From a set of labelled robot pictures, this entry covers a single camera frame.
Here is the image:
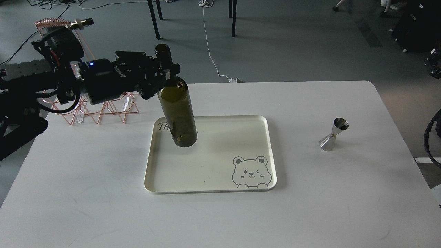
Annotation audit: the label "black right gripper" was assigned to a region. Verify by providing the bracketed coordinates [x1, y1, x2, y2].
[424, 48, 441, 79]

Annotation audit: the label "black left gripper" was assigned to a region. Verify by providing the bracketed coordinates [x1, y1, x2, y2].
[76, 51, 180, 105]

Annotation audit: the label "dark green wine bottle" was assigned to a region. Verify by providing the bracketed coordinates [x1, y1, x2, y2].
[155, 44, 197, 147]

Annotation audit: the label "silver steel jigger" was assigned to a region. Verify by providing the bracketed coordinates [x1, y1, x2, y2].
[319, 117, 349, 151]

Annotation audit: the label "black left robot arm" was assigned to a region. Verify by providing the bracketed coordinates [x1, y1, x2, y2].
[1, 18, 180, 159]

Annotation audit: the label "dark cabinet top right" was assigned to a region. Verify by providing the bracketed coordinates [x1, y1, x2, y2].
[392, 0, 441, 52]

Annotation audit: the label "black table legs left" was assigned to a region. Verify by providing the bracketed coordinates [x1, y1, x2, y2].
[147, 0, 163, 40]

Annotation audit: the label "black table legs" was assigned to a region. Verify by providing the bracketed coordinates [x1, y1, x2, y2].
[147, 0, 163, 40]
[228, 0, 237, 37]

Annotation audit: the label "black table legs right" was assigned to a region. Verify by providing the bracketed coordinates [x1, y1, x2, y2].
[228, 0, 237, 37]

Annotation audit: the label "cream bear serving tray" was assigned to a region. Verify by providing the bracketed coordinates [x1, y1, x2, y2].
[144, 115, 277, 194]

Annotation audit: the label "rose gold wire bottle rack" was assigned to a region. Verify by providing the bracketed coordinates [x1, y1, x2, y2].
[34, 17, 139, 125]

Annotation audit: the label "black corrugated cable right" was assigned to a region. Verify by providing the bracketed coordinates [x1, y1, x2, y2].
[424, 109, 441, 169]

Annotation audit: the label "white floor cable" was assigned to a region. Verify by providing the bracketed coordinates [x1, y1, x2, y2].
[199, 0, 232, 82]

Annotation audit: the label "black floor cables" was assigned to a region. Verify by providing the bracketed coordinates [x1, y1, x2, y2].
[0, 0, 104, 65]

